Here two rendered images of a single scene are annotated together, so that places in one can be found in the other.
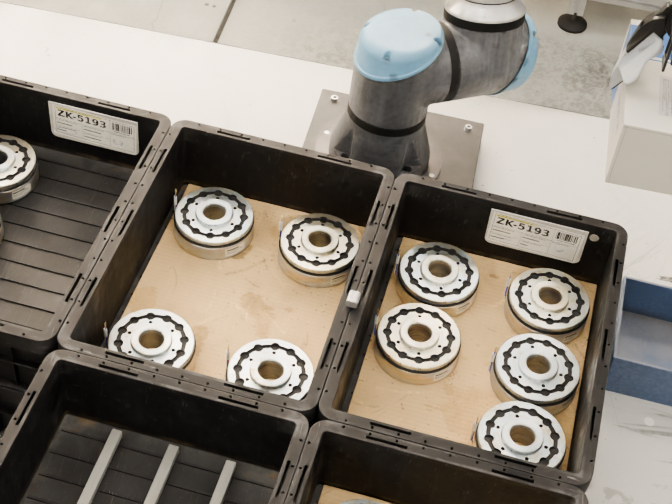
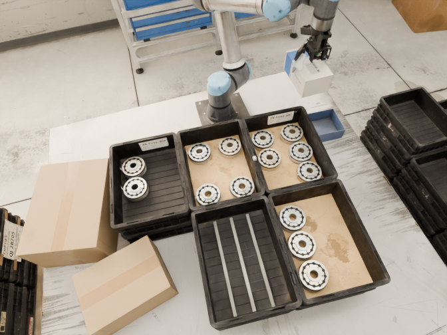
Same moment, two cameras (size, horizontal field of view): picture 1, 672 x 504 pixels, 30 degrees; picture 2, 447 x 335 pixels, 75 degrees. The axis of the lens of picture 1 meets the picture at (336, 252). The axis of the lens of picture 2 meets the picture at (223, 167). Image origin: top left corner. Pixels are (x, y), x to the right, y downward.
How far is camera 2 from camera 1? 0.48 m
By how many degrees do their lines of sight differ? 15
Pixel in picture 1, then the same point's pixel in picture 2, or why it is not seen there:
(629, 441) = not seen: hidden behind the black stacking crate
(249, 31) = (144, 90)
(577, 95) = not seen: hidden behind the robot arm
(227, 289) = (214, 169)
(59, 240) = (163, 178)
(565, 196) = (267, 101)
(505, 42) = (244, 70)
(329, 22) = (161, 78)
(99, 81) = (135, 127)
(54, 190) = (151, 165)
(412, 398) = (276, 173)
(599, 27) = not seen: hidden behind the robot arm
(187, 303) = (207, 178)
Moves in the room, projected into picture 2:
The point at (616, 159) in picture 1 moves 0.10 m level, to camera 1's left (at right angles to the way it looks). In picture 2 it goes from (304, 91) to (282, 98)
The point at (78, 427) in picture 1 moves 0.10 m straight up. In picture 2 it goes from (203, 225) to (200, 216)
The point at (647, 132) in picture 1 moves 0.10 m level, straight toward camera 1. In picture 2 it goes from (311, 80) to (318, 99)
